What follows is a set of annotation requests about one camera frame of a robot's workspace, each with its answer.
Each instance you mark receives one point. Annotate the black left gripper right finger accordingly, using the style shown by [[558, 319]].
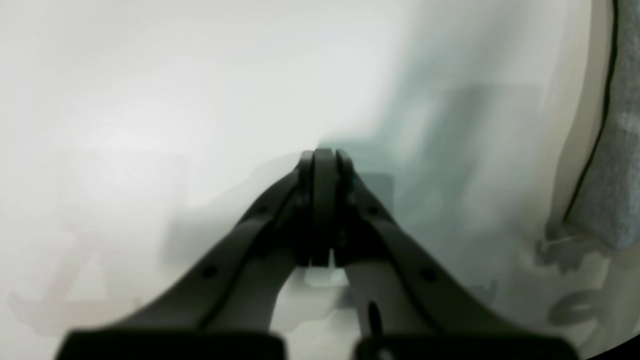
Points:
[[409, 306]]

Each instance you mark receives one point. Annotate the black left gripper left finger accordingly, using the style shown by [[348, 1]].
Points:
[[221, 309]]

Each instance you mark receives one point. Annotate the grey T-shirt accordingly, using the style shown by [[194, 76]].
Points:
[[606, 202]]

